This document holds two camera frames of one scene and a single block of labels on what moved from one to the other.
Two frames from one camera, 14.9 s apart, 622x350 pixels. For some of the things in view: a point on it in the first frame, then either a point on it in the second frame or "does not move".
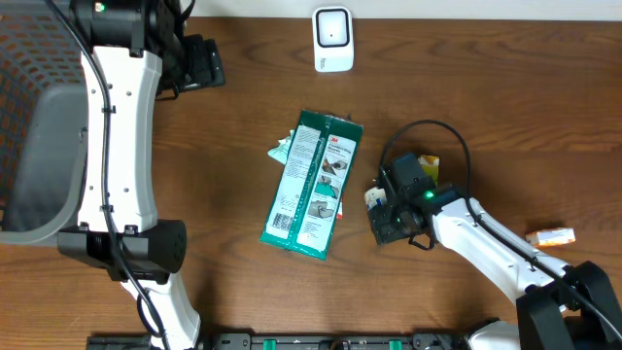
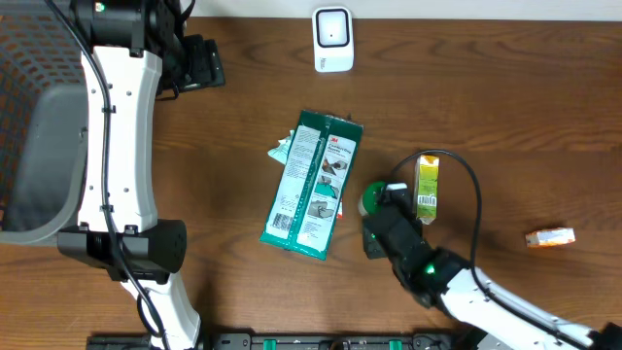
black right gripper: (381, 225) -> (371, 245)
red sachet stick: (340, 211) does not move
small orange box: (552, 237) does not move
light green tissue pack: (281, 152) does not move
